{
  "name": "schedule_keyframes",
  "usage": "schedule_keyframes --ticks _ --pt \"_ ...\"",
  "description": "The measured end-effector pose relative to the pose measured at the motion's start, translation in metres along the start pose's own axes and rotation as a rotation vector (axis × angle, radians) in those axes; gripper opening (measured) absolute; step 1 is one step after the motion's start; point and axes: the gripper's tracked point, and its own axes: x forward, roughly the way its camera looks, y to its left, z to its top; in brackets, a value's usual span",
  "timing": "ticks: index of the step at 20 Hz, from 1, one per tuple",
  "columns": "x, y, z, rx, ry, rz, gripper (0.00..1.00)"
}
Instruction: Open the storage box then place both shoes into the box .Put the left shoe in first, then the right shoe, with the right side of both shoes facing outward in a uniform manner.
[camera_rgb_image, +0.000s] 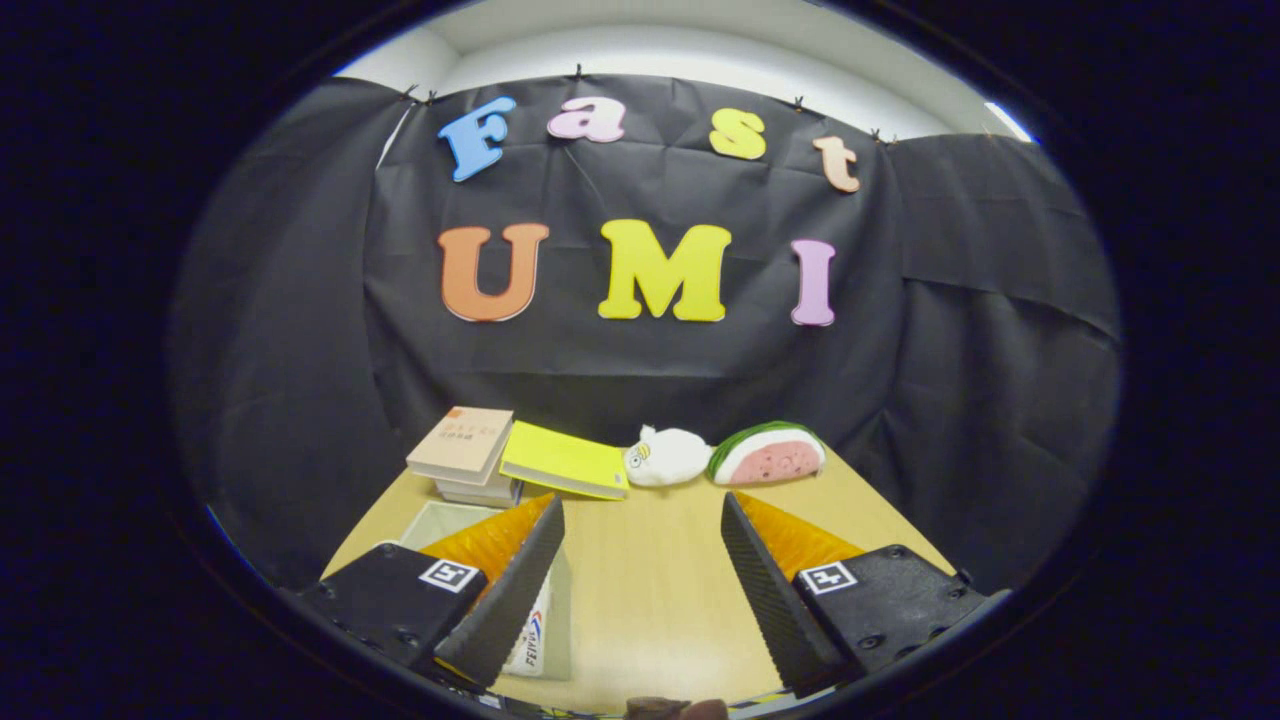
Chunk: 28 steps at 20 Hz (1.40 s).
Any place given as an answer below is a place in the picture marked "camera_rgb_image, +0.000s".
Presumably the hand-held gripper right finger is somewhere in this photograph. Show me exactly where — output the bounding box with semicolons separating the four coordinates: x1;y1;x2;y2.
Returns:
720;490;1011;701

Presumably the translucent green storage box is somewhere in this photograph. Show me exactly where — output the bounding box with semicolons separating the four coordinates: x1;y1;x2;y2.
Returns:
398;500;574;683

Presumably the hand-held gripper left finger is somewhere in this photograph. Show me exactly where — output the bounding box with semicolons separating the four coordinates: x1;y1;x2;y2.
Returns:
283;493;567;691

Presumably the grey book stack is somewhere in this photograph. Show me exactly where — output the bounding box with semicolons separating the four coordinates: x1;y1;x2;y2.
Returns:
435;476;524;509

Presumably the small ceiling light panel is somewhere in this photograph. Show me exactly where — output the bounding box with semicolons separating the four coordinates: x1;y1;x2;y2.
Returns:
985;100;1036;144

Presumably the yellow book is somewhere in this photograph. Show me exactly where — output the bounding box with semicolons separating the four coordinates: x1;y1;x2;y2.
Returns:
499;420;631;501

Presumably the watermelon plush toy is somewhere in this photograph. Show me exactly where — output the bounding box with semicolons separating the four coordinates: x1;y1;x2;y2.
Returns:
706;421;827;487

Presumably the beige book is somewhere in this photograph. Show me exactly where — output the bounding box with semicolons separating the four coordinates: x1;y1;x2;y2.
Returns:
406;406;515;487

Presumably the white plush toy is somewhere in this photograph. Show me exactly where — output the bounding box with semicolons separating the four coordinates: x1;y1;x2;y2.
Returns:
623;424;714;488

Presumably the black backdrop cloth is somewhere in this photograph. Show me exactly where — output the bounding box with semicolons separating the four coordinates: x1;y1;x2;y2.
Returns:
168;72;1123;591

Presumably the white canvas shoe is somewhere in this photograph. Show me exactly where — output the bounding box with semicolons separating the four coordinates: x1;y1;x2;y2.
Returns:
503;575;553;678

